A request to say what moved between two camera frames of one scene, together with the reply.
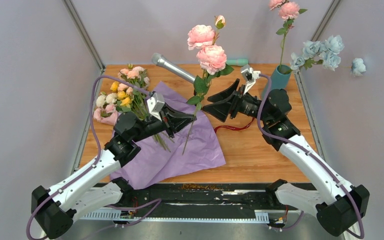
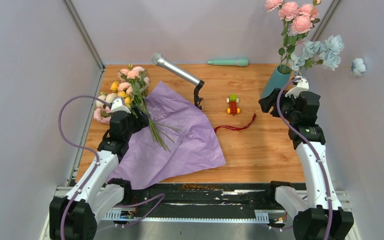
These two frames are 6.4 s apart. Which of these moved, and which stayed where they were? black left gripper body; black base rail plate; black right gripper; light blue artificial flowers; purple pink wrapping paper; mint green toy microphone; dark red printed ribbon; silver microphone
Moved: black left gripper body; black right gripper
Stayed: mint green toy microphone; black base rail plate; dark red printed ribbon; purple pink wrapping paper; silver microphone; light blue artificial flowers
